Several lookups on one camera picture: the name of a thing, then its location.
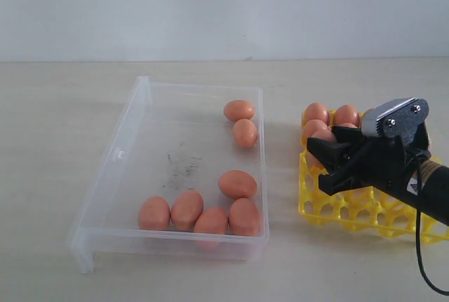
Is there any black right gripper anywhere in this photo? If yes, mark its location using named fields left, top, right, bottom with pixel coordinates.
left=307, top=124, right=431, bottom=195

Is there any brown egg placed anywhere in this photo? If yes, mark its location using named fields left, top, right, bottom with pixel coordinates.
left=333, top=105, right=360, bottom=127
left=363, top=108, right=374, bottom=116
left=302, top=102, right=330, bottom=125

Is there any brown egg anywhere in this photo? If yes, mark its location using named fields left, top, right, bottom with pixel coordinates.
left=338, top=123, right=359, bottom=129
left=171, top=190, right=204, bottom=231
left=223, top=100, right=255, bottom=122
left=306, top=129, right=337, bottom=168
left=218, top=170, right=257, bottom=199
left=301, top=119, right=329, bottom=146
left=232, top=119, right=258, bottom=148
left=194, top=207, right=228, bottom=235
left=229, top=198, right=261, bottom=237
left=138, top=196, right=171, bottom=231

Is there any clear plastic tray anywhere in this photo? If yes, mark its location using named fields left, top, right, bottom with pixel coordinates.
left=69, top=76, right=269, bottom=273

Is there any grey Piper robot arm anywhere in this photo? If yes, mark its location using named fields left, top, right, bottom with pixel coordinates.
left=307, top=124, right=448, bottom=224

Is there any yellow plastic egg tray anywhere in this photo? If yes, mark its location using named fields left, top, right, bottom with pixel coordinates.
left=298, top=109, right=448, bottom=243

